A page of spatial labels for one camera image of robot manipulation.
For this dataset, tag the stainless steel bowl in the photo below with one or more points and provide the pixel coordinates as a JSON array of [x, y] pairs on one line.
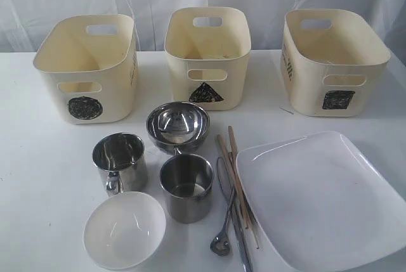
[[178, 127]]

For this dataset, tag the white ceramic bowl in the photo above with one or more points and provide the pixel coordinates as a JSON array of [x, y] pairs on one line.
[[125, 231]]

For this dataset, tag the white square plate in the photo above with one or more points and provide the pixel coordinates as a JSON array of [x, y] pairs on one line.
[[320, 203]]

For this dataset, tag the cream bin with triangle mark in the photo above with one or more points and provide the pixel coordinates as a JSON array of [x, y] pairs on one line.
[[207, 51]]

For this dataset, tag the long steel spoon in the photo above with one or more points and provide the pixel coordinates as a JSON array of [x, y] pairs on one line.
[[220, 244]]

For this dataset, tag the cream bin with circle mark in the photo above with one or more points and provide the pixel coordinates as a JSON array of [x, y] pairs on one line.
[[88, 64]]

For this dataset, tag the cream bin with square mark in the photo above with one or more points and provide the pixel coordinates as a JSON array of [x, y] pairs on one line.
[[331, 61]]

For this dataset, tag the steel table knife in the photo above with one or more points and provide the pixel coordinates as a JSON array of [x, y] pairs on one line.
[[226, 186]]

